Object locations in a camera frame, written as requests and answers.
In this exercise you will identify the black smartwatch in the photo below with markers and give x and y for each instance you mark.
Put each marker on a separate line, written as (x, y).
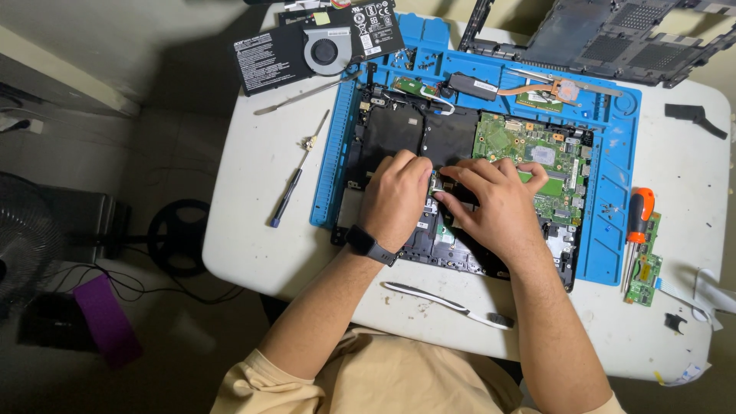
(368, 244)

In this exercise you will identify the black box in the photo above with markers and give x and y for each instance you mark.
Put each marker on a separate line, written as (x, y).
(52, 322)

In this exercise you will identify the black speaker module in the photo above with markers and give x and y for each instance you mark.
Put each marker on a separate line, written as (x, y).
(471, 86)

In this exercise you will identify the dark grey laptop bottom cover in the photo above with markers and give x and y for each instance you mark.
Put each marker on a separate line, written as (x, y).
(609, 40)

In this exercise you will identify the black laptop base chassis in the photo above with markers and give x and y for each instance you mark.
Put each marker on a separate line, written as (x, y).
(397, 129)

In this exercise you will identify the blue black precision screwdriver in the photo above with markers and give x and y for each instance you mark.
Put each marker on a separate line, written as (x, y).
(290, 190)

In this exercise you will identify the beige shirt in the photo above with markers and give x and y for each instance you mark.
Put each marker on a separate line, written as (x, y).
(402, 379)

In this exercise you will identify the white paper scraps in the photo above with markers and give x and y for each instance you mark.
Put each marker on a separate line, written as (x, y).
(687, 374)

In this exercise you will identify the metal spudger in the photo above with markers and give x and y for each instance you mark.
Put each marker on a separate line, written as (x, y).
(305, 95)

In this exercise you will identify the small green daughter board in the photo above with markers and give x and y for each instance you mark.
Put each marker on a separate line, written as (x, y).
(411, 86)

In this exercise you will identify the person's left fingers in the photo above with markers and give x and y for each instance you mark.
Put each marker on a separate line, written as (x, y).
(411, 164)

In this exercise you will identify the copper heat pipe heatsink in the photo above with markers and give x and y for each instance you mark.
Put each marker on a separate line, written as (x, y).
(560, 91)

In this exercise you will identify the black plastic hinge cover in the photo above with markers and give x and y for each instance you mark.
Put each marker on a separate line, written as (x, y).
(690, 114)

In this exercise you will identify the black laptop battery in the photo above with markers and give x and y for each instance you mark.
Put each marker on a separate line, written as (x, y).
(267, 63)

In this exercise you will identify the yellow sticky note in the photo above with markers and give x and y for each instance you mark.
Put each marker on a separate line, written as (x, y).
(322, 18)

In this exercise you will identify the purple cloth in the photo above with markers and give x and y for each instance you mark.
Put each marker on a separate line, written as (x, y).
(109, 322)

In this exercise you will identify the person's left hand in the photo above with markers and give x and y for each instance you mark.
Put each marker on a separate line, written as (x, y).
(394, 198)

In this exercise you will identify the grey laptop cooling fan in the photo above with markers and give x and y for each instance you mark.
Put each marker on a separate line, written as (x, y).
(325, 52)

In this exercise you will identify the blue silicone repair mat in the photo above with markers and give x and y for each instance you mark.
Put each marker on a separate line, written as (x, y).
(609, 190)

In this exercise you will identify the group of small screws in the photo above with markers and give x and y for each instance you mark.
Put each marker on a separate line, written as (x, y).
(411, 59)

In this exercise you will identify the white plastic piece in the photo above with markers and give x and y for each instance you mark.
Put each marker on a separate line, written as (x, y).
(716, 290)

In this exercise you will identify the small black plastic piece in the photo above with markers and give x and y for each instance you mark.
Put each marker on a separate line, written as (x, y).
(674, 322)

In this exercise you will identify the black floor fan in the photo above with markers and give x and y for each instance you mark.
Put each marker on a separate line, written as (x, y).
(23, 241)

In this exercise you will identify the long green circuit board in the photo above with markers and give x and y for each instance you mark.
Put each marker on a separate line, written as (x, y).
(645, 276)

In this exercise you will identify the black round fan base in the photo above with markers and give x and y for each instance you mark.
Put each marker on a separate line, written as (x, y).
(178, 236)

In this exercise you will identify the dark metal bin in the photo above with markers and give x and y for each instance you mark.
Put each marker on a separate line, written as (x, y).
(86, 221)

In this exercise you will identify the person's right hand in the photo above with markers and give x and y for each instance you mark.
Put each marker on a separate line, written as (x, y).
(500, 218)

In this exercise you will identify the black labelled battery pack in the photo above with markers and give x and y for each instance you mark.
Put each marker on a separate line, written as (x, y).
(374, 26)

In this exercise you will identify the green laptop motherboard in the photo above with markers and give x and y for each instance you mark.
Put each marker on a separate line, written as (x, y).
(540, 138)

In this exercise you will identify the green rectangular circuit board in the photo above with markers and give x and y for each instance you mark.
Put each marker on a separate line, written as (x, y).
(537, 103)

